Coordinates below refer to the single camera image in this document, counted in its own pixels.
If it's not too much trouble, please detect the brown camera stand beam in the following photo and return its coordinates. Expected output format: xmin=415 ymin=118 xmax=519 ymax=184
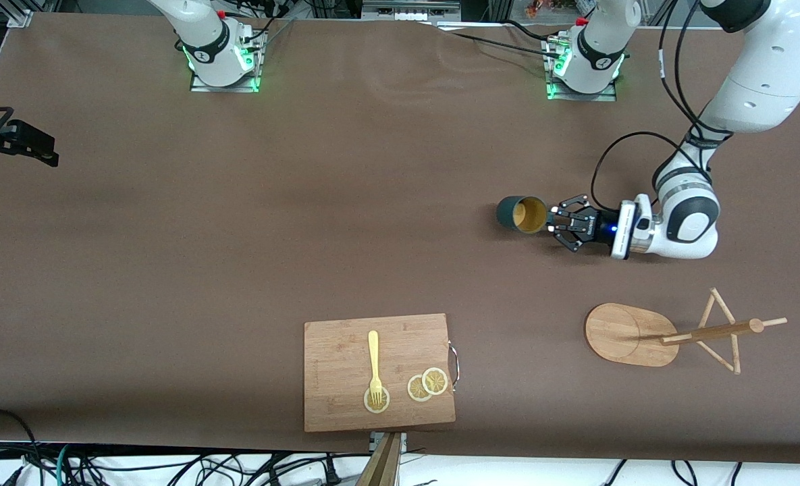
xmin=356 ymin=432 xmax=407 ymax=486

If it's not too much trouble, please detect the yellow plastic fork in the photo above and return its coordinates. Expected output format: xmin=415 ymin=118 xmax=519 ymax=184
xmin=368 ymin=330 xmax=384 ymax=408

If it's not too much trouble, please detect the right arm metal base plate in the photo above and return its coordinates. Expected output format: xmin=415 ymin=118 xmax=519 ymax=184
xmin=189 ymin=30 xmax=263 ymax=93

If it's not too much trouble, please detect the wooden cup rack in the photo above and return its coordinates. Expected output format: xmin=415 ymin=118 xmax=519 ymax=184
xmin=585 ymin=288 xmax=788 ymax=375

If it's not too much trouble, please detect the black cable on table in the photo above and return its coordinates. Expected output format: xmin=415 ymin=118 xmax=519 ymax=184
xmin=433 ymin=20 xmax=564 ymax=59

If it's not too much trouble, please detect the wooden cutting board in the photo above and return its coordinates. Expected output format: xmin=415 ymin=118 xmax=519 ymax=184
xmin=303 ymin=313 xmax=457 ymax=433

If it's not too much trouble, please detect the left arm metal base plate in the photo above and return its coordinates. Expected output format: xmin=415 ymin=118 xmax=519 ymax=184
xmin=545 ymin=37 xmax=618 ymax=102

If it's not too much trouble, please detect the teal mug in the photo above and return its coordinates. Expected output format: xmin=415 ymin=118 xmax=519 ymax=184
xmin=496 ymin=195 xmax=550 ymax=235

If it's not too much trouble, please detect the brown table cover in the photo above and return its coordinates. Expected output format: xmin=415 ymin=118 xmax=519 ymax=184
xmin=0 ymin=12 xmax=800 ymax=464

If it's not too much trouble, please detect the teal floor cable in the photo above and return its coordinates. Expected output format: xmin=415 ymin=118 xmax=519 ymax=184
xmin=55 ymin=444 xmax=76 ymax=486

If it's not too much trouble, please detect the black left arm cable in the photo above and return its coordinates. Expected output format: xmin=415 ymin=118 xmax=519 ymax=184
xmin=590 ymin=0 xmax=735 ymax=213

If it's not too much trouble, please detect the white power strip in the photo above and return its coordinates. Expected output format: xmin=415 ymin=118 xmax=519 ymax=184
xmin=363 ymin=0 xmax=461 ymax=21

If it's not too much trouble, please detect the black floor cable tangle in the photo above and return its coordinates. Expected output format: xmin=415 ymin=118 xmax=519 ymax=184
xmin=69 ymin=451 xmax=346 ymax=486

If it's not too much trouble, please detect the black looped floor cable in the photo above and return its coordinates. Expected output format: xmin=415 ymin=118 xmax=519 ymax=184
xmin=0 ymin=408 xmax=44 ymax=486

